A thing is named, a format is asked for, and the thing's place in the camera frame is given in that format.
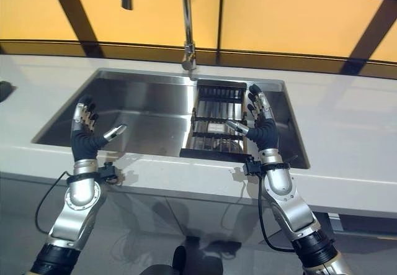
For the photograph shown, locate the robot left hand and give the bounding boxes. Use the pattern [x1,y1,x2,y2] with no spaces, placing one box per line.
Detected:
[70,96,128,165]

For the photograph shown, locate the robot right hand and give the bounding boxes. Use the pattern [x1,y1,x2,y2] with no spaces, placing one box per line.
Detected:
[225,83,280,153]

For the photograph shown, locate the black metal dish rack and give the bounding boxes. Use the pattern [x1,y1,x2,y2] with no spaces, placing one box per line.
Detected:
[179,78,254,160]

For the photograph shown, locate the stainless steel sink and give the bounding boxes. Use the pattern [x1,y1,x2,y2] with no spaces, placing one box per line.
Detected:
[32,67,311,169]

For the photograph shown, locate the white cabinet front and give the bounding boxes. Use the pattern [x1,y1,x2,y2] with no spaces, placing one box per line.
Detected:
[100,190,330,275]

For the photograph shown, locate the chrome faucet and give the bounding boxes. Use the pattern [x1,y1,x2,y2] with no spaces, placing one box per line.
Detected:
[180,0,198,71]

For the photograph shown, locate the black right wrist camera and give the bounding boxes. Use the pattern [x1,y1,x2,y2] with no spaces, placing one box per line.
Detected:
[243,155,263,177]

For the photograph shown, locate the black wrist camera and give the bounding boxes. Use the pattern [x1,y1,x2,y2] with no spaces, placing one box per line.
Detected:
[243,155,263,177]
[98,161,120,184]

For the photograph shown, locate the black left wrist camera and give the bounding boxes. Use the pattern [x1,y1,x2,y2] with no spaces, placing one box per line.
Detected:
[98,161,120,184]

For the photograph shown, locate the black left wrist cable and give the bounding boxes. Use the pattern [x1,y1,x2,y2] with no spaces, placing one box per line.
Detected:
[34,170,75,236]

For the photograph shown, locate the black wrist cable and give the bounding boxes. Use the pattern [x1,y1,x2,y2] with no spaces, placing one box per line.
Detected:
[34,170,75,236]
[257,174,295,253]

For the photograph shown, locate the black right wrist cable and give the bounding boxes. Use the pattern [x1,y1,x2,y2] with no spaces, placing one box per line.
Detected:
[257,174,295,253]

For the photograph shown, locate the window with black frame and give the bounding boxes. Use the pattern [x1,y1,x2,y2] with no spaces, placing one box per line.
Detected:
[0,0,397,78]

